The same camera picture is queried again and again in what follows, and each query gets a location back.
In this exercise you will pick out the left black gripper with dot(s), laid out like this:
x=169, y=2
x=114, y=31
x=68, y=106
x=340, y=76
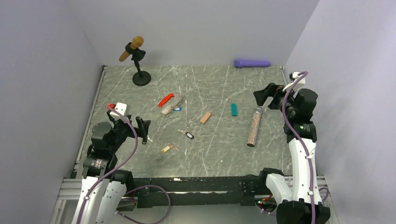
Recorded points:
x=142, y=125

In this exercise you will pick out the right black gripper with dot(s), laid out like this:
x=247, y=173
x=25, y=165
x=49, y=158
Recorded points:
x=271, y=90

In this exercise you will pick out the red handled metal keyring holder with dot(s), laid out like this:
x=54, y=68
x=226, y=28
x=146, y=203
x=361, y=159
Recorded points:
x=169, y=103

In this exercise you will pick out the yellow tagged key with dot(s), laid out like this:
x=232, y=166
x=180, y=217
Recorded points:
x=169, y=147

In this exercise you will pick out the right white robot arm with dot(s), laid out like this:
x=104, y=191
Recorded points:
x=301, y=203

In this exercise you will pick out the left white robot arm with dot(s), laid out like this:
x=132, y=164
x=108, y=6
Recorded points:
x=104, y=183

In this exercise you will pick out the teal block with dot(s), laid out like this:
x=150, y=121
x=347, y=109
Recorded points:
x=234, y=111

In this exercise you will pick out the purple cylinder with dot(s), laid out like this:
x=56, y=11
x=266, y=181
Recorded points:
x=240, y=63

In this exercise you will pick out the black microphone stand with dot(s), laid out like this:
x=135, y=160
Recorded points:
x=140, y=78

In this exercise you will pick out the brown wooden block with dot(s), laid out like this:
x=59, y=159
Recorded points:
x=205, y=117

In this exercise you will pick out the brown microphone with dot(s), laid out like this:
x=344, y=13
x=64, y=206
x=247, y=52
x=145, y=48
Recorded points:
x=133, y=49

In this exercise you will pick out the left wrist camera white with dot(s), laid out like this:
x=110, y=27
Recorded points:
x=118, y=110

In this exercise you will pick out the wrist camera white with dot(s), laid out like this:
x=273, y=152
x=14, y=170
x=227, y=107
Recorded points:
x=118, y=110
x=297, y=80

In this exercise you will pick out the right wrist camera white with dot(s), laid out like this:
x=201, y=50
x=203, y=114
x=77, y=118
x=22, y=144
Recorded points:
x=297, y=80

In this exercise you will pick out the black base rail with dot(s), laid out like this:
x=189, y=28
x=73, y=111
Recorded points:
x=184, y=191

